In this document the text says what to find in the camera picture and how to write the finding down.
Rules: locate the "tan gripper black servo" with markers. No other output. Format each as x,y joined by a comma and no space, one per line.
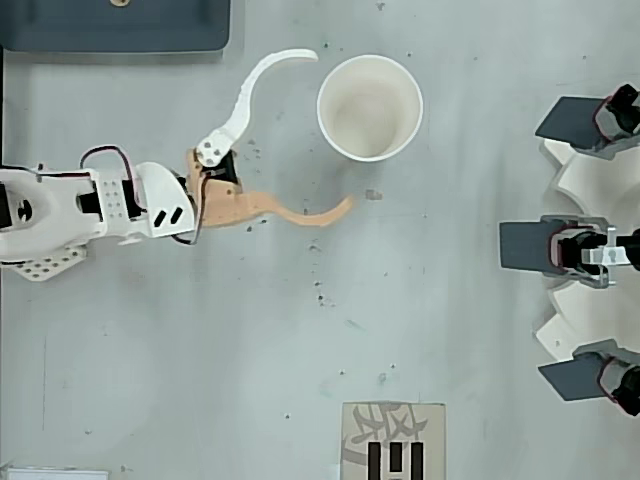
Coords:
220,196

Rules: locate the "white paper cup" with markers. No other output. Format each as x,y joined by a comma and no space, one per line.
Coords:
370,107

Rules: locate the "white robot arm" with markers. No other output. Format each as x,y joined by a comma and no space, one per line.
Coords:
55,205

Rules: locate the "dark grey plastic tray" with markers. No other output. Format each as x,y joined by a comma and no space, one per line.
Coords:
115,27

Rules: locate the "grey paddle actuator unit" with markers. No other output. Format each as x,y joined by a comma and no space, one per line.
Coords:
570,122
570,380
530,245

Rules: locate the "printed cardboard card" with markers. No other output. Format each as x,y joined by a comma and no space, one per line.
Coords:
395,440

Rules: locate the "white round machine base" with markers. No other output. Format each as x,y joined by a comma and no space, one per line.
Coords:
600,190

